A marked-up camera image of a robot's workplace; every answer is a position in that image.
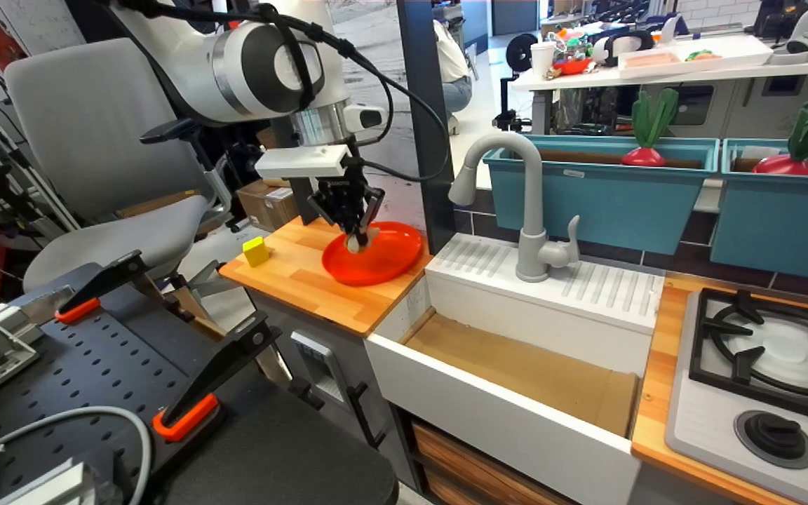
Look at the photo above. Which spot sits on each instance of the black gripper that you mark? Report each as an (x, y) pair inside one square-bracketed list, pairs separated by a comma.
[(350, 200)]

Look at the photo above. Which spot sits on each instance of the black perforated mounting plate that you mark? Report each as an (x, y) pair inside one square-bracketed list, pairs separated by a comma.
[(128, 355)]

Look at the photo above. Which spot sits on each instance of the near black orange clamp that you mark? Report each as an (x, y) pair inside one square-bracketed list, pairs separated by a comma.
[(201, 402)]

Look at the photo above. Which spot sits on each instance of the white cabinet drawer handle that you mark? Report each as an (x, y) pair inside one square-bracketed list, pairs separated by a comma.
[(322, 367)]

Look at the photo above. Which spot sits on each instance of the grey toy faucet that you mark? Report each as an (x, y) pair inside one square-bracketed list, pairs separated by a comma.
[(536, 257)]

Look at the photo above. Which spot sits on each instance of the left toy radish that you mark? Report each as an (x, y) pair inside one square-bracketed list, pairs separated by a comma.
[(649, 121)]

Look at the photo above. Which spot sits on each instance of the right teal planter box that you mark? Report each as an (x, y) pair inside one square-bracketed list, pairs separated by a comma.
[(762, 217)]

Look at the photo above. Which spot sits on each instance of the yellow block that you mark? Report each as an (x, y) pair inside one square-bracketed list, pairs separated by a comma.
[(257, 250)]

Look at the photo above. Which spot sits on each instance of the small beige plush toy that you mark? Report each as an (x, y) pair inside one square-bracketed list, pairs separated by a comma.
[(358, 243)]

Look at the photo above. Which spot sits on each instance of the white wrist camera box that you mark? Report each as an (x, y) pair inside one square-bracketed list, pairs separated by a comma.
[(301, 160)]

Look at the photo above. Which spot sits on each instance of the left teal planter box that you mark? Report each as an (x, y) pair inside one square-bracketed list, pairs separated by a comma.
[(616, 204)]

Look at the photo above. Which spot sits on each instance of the grey toy stove top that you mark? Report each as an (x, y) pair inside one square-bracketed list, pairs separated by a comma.
[(741, 388)]

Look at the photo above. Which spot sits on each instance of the teal planter box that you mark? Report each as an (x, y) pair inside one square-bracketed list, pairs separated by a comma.
[(616, 204), (762, 217)]

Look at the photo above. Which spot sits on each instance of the white toy sink basin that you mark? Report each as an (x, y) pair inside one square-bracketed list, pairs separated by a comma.
[(539, 378)]

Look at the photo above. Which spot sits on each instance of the far black orange clamp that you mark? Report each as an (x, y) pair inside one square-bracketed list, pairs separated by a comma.
[(87, 299)]

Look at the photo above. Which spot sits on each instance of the black orange clamp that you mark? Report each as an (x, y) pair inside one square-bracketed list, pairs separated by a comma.
[(87, 299), (201, 402)]

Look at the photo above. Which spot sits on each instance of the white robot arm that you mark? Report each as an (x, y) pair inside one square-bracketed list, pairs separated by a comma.
[(271, 64)]

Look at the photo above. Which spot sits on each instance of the grey office chair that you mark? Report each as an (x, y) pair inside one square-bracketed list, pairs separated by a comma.
[(86, 113)]

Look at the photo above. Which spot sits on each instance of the orange plastic plate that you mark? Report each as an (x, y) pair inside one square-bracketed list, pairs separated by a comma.
[(395, 249)]

